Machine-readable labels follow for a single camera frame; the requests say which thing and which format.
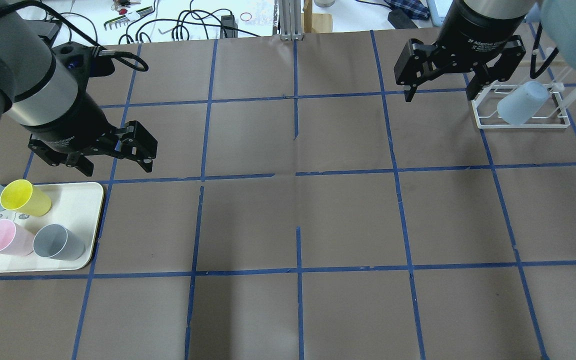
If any black power adapter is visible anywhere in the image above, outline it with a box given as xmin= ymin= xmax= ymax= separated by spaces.
xmin=219 ymin=14 xmax=238 ymax=39

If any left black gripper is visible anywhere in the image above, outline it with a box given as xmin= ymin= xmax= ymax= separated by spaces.
xmin=27 ymin=104 xmax=158 ymax=177

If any pink plastic cup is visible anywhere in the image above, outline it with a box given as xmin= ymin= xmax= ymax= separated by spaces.
xmin=0 ymin=219 xmax=35 ymax=256

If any wooden block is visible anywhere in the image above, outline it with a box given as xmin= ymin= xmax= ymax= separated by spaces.
xmin=302 ymin=0 xmax=333 ymax=34

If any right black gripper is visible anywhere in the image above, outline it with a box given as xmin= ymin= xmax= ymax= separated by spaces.
xmin=394 ymin=0 xmax=526 ymax=103

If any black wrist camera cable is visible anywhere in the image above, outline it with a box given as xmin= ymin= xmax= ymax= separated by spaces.
xmin=5 ymin=0 xmax=149 ymax=73

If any aluminium frame post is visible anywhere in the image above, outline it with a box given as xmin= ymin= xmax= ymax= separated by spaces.
xmin=275 ymin=0 xmax=304 ymax=41

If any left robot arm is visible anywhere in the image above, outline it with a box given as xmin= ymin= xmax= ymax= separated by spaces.
xmin=0 ymin=0 xmax=158 ymax=177

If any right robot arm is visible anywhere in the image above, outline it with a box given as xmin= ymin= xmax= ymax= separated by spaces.
xmin=393 ymin=0 xmax=576 ymax=102

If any cream plastic tray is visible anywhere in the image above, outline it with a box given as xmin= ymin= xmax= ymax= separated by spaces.
xmin=0 ymin=181 xmax=105 ymax=275

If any yellow plastic cup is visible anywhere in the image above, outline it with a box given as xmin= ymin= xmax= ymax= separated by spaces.
xmin=0 ymin=178 xmax=53 ymax=217

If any black cable bundle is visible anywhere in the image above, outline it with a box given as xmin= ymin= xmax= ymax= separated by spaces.
xmin=119 ymin=0 xmax=261 ymax=45

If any white wire cup rack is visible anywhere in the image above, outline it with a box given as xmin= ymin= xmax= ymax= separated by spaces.
xmin=470 ymin=60 xmax=576 ymax=130

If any grey plastic cup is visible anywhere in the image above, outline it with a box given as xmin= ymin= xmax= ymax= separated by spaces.
xmin=32 ymin=223 xmax=86 ymax=261

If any light blue plastic cup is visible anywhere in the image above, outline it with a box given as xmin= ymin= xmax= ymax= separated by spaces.
xmin=497 ymin=80 xmax=550 ymax=126

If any teach pendant tablet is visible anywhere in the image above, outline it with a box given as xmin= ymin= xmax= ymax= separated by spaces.
xmin=426 ymin=0 xmax=453 ymax=27

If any hex key set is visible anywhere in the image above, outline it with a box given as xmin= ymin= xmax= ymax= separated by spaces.
xmin=103 ymin=6 xmax=155 ymax=31

